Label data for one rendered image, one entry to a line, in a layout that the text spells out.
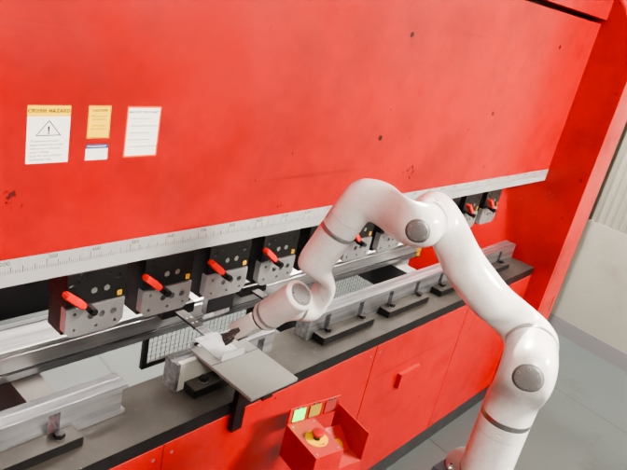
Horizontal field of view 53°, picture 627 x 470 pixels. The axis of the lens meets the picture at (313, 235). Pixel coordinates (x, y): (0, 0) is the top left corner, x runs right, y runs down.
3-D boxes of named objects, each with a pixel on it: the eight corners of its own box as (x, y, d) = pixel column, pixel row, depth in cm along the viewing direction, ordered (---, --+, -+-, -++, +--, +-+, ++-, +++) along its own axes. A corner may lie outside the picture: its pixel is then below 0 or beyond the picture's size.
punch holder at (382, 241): (375, 254, 231) (386, 212, 225) (357, 244, 236) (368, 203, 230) (398, 247, 242) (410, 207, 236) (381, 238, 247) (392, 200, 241)
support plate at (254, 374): (250, 402, 166) (251, 398, 166) (190, 352, 182) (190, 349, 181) (297, 380, 180) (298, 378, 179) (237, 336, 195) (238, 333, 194)
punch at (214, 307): (204, 321, 182) (209, 292, 178) (200, 317, 183) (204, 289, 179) (230, 312, 189) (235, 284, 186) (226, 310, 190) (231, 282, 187)
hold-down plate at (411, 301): (387, 319, 251) (389, 312, 250) (377, 312, 254) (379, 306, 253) (427, 302, 273) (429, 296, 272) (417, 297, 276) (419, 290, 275)
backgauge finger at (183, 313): (191, 344, 186) (194, 329, 185) (142, 304, 201) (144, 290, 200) (223, 334, 195) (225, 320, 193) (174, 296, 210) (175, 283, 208)
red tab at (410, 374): (397, 389, 265) (401, 375, 263) (394, 386, 266) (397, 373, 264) (416, 378, 276) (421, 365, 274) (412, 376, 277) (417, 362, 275)
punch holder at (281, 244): (256, 286, 187) (266, 236, 181) (237, 274, 192) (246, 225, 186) (290, 277, 198) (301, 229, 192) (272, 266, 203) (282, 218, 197)
